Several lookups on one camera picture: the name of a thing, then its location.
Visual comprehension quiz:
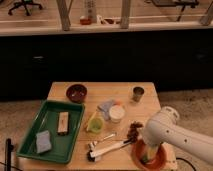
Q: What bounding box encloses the white handled black brush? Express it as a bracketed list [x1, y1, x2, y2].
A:
[87, 139, 131, 162]

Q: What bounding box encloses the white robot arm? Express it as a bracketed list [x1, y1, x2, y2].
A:
[141, 106, 213, 165]

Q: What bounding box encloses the white paper cup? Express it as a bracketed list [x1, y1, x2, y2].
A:
[109, 105, 125, 123]

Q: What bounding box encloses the metal cup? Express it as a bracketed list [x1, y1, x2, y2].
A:
[132, 87, 144, 102]

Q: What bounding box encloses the grey cloth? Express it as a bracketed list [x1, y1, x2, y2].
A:
[98, 100, 115, 120]

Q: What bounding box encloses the dark red bowl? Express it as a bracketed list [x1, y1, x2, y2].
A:
[66, 84, 87, 103]

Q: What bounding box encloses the yellow stick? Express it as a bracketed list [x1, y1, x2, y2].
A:
[84, 111, 97, 131]

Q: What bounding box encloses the brown grape bunch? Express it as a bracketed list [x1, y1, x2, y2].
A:
[127, 122, 143, 143]

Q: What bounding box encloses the wooden block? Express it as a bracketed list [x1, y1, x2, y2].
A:
[57, 112, 69, 135]

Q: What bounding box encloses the red object on shelf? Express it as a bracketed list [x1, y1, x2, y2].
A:
[80, 16, 91, 25]

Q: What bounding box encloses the orange clay bowl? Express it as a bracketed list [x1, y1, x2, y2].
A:
[131, 139, 167, 171]

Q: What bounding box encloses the green plastic tray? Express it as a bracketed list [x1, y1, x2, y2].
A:
[17, 100, 85, 164]

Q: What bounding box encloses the green cucumber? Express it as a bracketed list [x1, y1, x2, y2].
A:
[141, 145, 158, 163]

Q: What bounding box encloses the grey blue sponge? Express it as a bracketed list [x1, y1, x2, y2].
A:
[36, 130, 52, 154]

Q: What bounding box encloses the black office chair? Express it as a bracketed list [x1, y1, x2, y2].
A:
[8, 0, 43, 16]

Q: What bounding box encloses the black floor cable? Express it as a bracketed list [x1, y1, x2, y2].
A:
[175, 157, 198, 171]

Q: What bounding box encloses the black stand post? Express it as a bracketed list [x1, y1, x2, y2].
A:
[4, 138, 14, 171]

